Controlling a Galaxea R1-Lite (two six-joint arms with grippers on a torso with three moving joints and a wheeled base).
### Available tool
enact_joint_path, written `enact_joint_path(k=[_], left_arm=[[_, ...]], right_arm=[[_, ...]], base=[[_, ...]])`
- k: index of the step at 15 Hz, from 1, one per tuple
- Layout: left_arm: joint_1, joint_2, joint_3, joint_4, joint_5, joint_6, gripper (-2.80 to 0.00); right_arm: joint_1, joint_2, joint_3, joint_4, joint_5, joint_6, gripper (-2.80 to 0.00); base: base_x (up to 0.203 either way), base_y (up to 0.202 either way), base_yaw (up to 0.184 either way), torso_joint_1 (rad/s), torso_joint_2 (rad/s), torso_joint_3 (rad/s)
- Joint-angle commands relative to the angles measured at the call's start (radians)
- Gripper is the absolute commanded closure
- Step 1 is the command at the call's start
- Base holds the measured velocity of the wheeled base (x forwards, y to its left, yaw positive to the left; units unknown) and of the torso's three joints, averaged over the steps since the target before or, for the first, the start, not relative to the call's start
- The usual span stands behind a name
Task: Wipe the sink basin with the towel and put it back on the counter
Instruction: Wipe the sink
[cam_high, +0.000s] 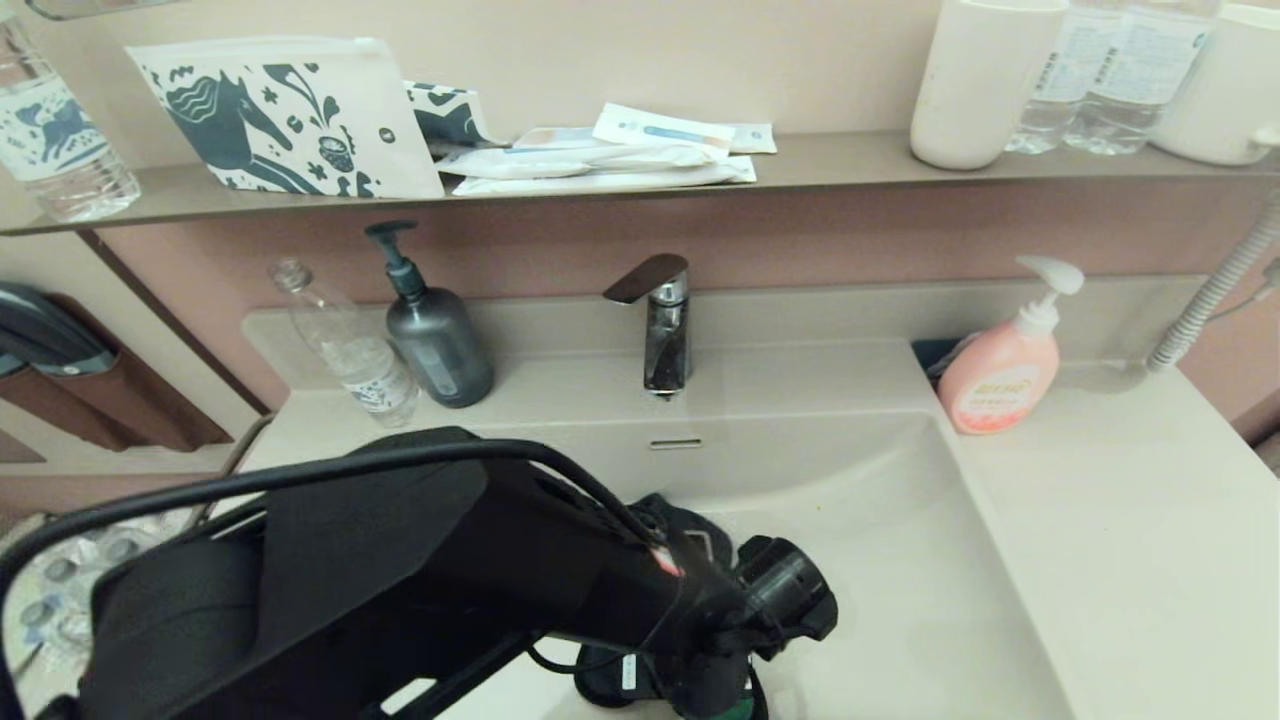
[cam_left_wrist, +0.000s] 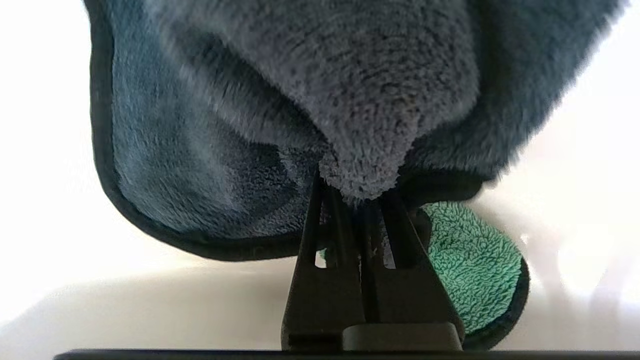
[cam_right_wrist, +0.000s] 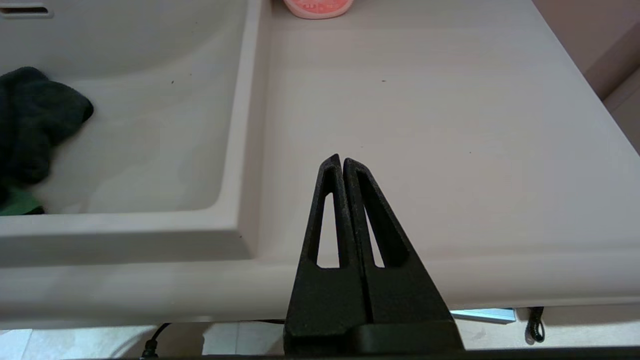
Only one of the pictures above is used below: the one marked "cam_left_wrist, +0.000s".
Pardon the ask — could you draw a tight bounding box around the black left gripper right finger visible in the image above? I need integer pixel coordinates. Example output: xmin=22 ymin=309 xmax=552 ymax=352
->
xmin=360 ymin=192 xmax=466 ymax=329

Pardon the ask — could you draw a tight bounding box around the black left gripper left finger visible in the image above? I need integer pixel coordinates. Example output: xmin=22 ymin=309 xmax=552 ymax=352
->
xmin=281 ymin=172 xmax=368 ymax=351

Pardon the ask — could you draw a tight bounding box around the grey green microfiber cloth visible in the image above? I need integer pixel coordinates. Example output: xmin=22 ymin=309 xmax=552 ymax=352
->
xmin=82 ymin=0 xmax=628 ymax=351

